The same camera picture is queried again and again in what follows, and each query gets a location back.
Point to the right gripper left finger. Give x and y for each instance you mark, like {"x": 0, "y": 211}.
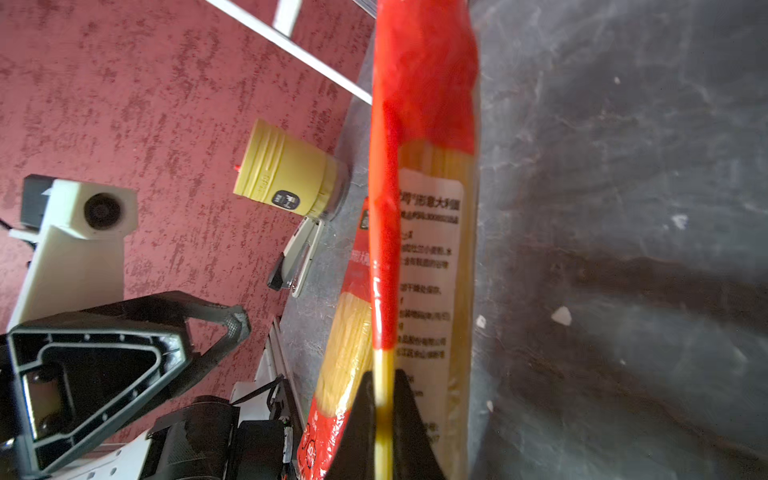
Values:
{"x": 354, "y": 458}

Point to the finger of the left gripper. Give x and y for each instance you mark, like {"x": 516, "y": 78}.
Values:
{"x": 78, "y": 378}
{"x": 179, "y": 309}

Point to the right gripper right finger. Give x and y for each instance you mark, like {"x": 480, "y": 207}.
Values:
{"x": 413, "y": 454}

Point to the red spaghetti bag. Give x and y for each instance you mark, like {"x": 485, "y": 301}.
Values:
{"x": 348, "y": 356}
{"x": 423, "y": 199}

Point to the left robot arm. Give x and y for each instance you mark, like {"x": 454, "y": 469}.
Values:
{"x": 251, "y": 434}

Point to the white two-tier shelf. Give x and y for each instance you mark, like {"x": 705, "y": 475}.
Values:
{"x": 279, "y": 33}

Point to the yellow pen holder cup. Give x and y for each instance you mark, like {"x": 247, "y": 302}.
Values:
{"x": 290, "y": 174}

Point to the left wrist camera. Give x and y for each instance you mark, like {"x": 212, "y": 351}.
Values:
{"x": 78, "y": 232}

